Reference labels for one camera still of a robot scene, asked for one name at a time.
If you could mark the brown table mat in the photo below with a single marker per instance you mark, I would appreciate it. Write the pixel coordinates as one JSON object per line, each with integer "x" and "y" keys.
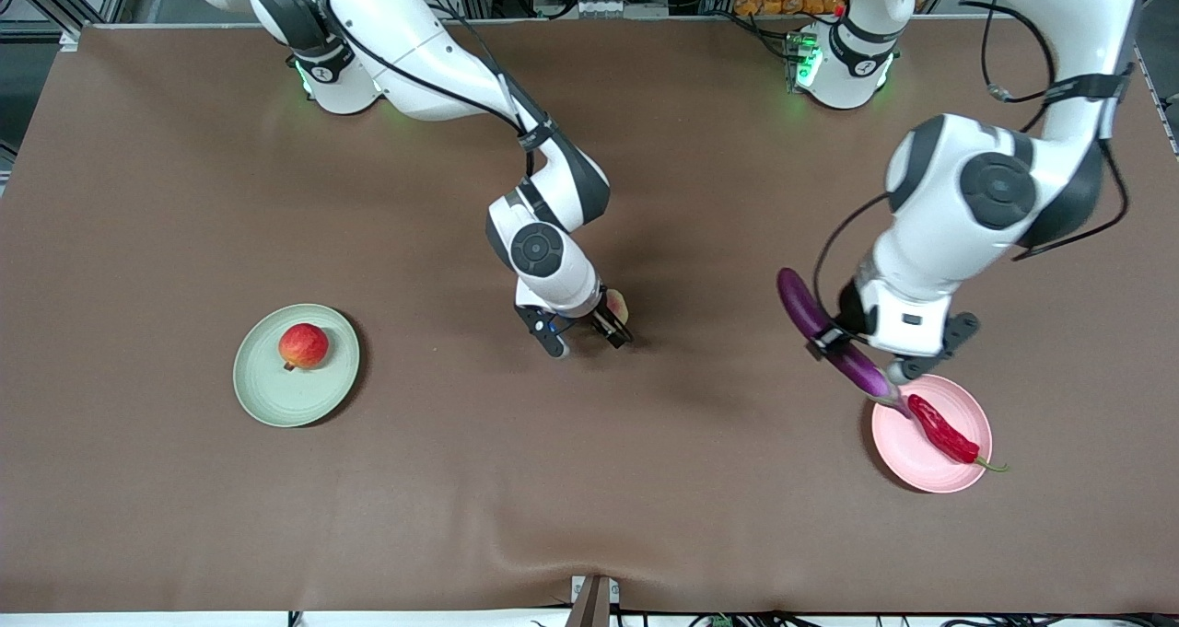
{"x": 589, "y": 470}

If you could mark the light green plate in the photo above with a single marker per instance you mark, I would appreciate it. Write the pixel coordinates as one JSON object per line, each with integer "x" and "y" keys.
{"x": 276, "y": 397}

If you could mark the pink plate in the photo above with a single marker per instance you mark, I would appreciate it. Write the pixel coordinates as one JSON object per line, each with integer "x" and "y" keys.
{"x": 921, "y": 466}

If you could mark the red chili pepper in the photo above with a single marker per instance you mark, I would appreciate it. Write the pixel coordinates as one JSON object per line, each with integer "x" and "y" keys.
{"x": 935, "y": 429}

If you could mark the green pink peach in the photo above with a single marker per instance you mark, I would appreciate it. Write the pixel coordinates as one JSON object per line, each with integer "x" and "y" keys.
{"x": 619, "y": 305}

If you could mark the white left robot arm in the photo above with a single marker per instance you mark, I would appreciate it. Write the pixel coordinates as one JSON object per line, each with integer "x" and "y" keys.
{"x": 939, "y": 240}

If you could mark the white power strip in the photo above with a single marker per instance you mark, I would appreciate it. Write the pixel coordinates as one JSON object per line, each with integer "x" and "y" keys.
{"x": 608, "y": 6}

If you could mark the red apple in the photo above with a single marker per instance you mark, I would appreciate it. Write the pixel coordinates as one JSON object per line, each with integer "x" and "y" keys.
{"x": 304, "y": 346}

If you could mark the purple eggplant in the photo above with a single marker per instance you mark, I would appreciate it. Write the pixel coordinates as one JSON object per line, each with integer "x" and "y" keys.
{"x": 797, "y": 300}

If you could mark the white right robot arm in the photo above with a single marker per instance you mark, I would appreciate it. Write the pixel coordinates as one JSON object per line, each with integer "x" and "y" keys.
{"x": 414, "y": 47}

